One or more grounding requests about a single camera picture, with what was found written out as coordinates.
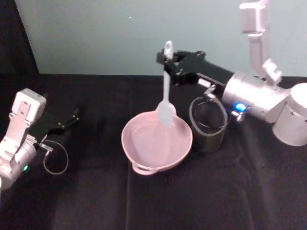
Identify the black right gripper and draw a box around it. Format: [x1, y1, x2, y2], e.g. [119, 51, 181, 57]
[156, 49, 235, 94]

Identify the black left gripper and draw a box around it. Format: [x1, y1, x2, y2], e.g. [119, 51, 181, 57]
[26, 107, 81, 142]

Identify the pale grey silicone spatula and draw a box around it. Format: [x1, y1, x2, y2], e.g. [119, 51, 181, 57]
[155, 40, 177, 128]

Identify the black mesh cup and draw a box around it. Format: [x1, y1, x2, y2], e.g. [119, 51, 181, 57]
[189, 96, 228, 153]

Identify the black backdrop drape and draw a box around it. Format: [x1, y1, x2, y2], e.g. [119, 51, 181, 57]
[0, 0, 41, 74]

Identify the black table cloth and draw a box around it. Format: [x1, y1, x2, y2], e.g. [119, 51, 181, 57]
[0, 71, 307, 230]

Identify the thin dark left gripper cable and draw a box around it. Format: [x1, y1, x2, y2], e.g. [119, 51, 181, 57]
[35, 139, 70, 175]

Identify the thin dark gripper cable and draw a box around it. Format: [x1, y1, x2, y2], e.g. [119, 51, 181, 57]
[35, 139, 70, 175]
[190, 83, 246, 130]

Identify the thin dark right gripper cable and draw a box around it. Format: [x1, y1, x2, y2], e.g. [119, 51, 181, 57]
[190, 83, 246, 130]

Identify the pink bowl with handles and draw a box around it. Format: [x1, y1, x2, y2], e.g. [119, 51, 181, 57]
[121, 110, 194, 176]

